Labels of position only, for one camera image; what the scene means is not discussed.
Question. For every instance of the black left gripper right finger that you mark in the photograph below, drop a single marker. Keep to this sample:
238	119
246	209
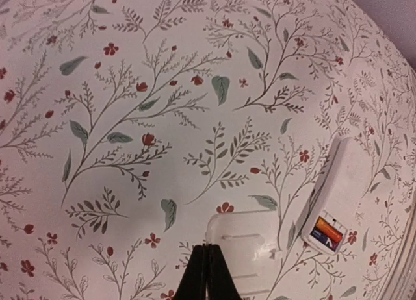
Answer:
220	285

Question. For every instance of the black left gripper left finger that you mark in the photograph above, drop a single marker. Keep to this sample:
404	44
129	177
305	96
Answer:
193	285

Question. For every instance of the white battery cover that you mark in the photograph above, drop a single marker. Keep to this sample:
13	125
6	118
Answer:
249	243

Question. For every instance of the orange battery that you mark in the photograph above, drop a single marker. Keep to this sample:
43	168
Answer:
324	227

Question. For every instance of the dark purple battery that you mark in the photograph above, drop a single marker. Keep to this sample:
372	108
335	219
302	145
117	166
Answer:
324	239

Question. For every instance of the white remote control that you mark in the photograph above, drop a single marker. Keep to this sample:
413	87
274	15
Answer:
339	193

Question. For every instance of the floral patterned table mat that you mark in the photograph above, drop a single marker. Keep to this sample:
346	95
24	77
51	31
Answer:
127	124

